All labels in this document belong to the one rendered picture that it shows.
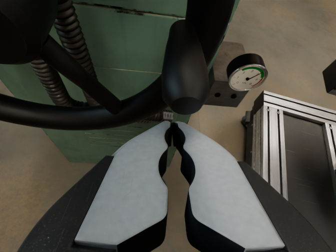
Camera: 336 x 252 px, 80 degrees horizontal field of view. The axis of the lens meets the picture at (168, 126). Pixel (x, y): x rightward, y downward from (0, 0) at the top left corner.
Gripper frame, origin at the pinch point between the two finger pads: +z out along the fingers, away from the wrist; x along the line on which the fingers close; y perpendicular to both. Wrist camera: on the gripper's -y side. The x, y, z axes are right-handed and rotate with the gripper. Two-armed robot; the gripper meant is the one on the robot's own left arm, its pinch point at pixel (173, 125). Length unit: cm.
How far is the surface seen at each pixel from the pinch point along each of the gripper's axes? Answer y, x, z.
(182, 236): 72, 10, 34
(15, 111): 4.1, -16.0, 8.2
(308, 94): 38, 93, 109
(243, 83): 4.5, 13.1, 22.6
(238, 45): 0.5, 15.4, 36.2
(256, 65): 0.8, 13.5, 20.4
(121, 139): 33, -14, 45
